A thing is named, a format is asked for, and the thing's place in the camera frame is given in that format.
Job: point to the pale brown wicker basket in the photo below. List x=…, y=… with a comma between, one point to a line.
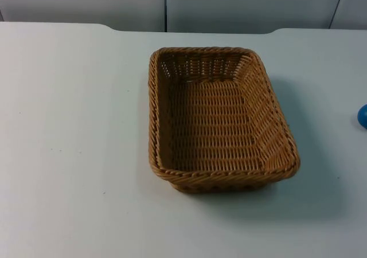
x=218, y=120

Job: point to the blue ball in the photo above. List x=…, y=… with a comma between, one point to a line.
x=363, y=116

